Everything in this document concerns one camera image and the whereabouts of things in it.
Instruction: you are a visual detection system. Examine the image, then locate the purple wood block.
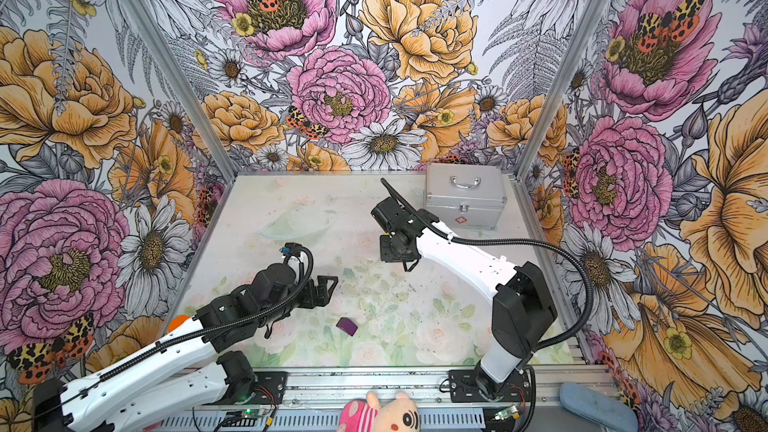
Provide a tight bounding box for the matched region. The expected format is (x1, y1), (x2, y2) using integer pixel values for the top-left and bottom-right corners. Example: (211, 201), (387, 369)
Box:
(336, 317), (358, 337)

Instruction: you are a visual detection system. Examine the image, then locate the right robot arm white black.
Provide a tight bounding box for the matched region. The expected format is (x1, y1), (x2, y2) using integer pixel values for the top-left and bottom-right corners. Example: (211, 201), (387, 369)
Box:
(371, 178), (558, 401)

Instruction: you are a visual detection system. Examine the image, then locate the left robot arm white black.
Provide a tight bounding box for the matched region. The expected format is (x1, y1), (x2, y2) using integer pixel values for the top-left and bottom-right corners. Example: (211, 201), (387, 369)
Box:
(31, 263), (338, 431)

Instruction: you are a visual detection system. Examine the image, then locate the silver aluminium case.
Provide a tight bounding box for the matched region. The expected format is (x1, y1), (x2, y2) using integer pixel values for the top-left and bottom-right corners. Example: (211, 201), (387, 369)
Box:
(424, 163), (507, 229)

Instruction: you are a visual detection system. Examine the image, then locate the pink plush pig toy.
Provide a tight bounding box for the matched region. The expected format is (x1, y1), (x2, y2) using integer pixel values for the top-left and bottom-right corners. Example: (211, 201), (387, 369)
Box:
(336, 391), (423, 432)

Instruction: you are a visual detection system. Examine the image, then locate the blue grey cushion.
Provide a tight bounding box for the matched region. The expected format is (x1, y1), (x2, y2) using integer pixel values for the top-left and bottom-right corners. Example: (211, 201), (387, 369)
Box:
(559, 382), (639, 432)

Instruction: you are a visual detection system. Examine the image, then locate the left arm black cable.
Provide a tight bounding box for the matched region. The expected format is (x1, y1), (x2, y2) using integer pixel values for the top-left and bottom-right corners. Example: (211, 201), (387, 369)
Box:
(35, 245), (315, 409)

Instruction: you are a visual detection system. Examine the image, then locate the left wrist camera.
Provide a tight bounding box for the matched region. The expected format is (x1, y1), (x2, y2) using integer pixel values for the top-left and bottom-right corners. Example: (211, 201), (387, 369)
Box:
(281, 242), (312, 267)

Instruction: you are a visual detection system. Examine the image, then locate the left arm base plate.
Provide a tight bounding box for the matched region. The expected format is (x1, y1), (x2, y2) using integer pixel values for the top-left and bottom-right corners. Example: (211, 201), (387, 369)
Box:
(222, 370), (288, 406)

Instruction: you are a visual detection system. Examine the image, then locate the aluminium front rail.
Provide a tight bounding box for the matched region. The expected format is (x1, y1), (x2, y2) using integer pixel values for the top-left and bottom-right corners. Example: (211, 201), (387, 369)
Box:
(101, 364), (619, 432)

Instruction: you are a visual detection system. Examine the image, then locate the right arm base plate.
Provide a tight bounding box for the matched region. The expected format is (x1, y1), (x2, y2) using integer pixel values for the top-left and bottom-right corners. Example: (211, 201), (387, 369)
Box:
(442, 367), (535, 404)

